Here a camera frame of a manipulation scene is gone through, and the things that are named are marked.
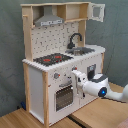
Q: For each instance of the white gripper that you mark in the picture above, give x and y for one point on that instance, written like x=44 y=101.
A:
x=78 y=80

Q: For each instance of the stove knob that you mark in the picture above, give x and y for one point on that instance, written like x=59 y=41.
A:
x=56 y=75
x=74 y=68

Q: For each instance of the white oven door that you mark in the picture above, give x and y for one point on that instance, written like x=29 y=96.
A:
x=62 y=100

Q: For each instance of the white microwave door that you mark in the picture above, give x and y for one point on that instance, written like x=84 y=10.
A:
x=96 y=11

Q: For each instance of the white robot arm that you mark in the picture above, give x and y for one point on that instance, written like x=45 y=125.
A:
x=98 y=86

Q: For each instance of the wooden toy kitchen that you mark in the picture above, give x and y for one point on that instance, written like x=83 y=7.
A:
x=46 y=40

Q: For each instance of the white dishwasher door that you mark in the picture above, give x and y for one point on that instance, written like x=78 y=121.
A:
x=86 y=98

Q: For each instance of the metal sink basin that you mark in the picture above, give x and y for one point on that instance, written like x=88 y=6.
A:
x=79 y=51

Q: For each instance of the black toy faucet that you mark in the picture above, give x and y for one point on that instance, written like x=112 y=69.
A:
x=74 y=39

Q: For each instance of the black stove top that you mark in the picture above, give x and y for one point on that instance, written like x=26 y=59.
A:
x=52 y=59

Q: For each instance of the grey range hood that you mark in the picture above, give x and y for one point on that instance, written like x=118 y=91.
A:
x=48 y=18

